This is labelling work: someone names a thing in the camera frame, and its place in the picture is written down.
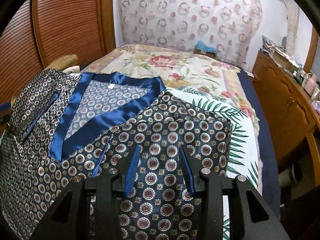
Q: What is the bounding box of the long wooden sideboard cabinet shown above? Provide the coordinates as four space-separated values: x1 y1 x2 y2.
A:
251 49 320 181

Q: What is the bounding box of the small grey waste bin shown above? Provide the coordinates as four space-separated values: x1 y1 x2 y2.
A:
278 166 301 189

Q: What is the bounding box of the navy circle-patterned satin top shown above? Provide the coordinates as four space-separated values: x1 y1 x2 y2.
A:
0 68 232 240

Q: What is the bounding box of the pink circle-patterned curtain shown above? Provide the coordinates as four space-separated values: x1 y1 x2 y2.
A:
119 0 263 67

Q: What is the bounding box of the gold patterned folded blanket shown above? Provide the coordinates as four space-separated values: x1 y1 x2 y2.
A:
45 54 79 70

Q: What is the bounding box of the cardboard box with blue cloth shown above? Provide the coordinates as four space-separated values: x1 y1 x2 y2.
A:
194 41 217 59

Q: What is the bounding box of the navy blue bed sheet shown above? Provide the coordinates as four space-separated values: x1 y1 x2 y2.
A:
238 69 280 217

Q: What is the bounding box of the tied beige window curtain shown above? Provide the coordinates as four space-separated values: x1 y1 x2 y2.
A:
286 0 299 56

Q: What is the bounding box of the palm leaf print sheet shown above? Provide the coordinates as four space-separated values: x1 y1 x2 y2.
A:
120 89 259 239

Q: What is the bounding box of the brown louvered wardrobe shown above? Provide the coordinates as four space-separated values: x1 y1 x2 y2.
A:
1 0 116 103

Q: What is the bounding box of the open cardboard box on cabinet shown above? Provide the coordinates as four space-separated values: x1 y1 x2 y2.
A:
271 48 299 73

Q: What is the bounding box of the floral beige quilt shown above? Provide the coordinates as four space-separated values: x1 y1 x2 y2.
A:
82 43 261 131

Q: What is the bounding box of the pink thermos jug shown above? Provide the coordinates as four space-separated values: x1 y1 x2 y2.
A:
304 73 317 96

